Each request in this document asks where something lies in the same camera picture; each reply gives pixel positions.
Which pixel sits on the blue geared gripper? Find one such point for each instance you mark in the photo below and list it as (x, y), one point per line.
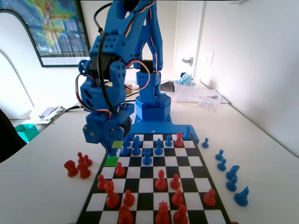
(101, 130)

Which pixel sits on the small blue pawn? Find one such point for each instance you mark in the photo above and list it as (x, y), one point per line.
(114, 152)

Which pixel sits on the blue robot arm with base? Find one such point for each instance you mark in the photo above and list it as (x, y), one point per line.
(151, 109)

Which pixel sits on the blue chess bishop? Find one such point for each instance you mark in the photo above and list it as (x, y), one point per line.
(158, 149)
(125, 150)

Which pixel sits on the red chess pawn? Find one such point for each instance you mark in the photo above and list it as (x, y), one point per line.
(175, 183)
(128, 199)
(87, 161)
(120, 170)
(101, 183)
(80, 158)
(177, 198)
(209, 198)

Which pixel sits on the blue chess rook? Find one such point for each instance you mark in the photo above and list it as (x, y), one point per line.
(186, 135)
(146, 158)

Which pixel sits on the red chess rook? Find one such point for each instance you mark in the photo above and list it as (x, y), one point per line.
(178, 140)
(125, 215)
(71, 168)
(84, 171)

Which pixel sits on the tall red chess piece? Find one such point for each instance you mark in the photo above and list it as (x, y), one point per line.
(112, 197)

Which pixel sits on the red chess bishop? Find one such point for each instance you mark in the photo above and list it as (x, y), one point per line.
(160, 182)

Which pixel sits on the red chess queen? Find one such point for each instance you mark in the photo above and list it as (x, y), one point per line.
(162, 213)

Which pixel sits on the black and white chessboard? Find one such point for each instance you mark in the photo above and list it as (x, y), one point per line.
(177, 168)

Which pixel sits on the crumpled paper pile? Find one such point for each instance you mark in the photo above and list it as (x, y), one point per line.
(50, 113)

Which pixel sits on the black flat box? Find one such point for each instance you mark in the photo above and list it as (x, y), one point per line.
(168, 86)

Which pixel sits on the teal plastic bin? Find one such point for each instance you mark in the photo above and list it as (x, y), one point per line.
(29, 133)

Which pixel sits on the blue crumpled cloth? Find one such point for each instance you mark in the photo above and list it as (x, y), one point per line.
(185, 79)

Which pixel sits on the printed paper sheet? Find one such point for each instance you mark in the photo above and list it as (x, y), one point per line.
(209, 103)

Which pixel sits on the black framed map poster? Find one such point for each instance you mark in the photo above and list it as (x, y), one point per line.
(60, 30)

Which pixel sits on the white door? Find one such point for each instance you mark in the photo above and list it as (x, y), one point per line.
(187, 35)

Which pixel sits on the white curved panel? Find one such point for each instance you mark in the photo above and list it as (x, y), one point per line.
(14, 42)

